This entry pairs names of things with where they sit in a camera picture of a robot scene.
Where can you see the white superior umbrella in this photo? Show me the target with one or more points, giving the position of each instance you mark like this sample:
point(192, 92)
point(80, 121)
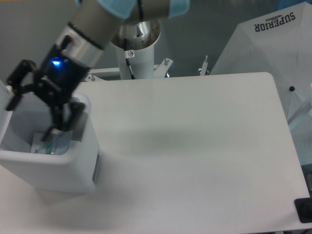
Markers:
point(279, 43)

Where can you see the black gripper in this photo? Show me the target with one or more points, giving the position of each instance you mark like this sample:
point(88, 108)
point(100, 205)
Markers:
point(53, 82)

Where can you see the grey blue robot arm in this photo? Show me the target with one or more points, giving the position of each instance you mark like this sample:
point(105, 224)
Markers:
point(77, 50)

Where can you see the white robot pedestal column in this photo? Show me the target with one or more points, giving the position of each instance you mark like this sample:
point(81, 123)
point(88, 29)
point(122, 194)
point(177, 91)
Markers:
point(134, 44)

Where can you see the crushed clear plastic bottle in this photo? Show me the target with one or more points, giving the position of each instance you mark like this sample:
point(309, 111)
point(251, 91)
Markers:
point(62, 142)

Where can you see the white metal base frame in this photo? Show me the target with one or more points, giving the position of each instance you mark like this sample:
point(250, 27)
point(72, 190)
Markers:
point(160, 71)

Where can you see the white open trash can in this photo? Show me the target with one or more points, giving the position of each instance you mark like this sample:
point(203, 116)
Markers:
point(74, 171)

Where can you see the clear plastic bag green strip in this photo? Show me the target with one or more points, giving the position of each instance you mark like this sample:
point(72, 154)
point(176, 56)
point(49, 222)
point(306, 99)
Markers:
point(42, 147)

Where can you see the black device at edge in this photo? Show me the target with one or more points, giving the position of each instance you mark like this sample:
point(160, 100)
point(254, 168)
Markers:
point(304, 209)

